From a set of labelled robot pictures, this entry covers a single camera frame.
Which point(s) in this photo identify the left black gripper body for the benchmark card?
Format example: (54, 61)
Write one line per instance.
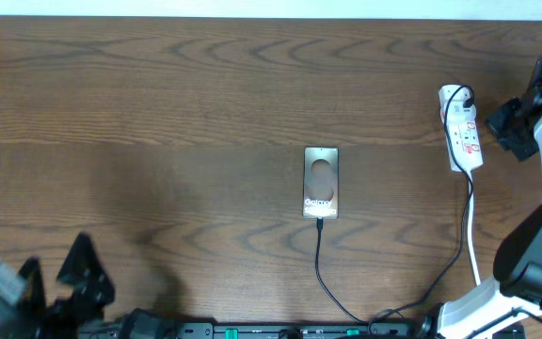
(53, 322)

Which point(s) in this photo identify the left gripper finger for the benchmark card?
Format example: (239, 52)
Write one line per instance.
(33, 298)
(83, 272)

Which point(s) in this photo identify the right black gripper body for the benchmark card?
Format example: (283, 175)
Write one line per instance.
(512, 130)

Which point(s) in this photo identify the gold Galaxy smartphone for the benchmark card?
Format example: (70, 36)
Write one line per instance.
(320, 182)

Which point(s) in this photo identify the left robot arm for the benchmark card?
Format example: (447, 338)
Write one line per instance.
(137, 324)

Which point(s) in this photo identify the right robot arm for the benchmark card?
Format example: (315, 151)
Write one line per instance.
(513, 292)

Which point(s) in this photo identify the white power strip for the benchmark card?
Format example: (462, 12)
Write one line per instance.
(458, 114)

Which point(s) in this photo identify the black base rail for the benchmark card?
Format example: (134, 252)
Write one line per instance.
(400, 329)

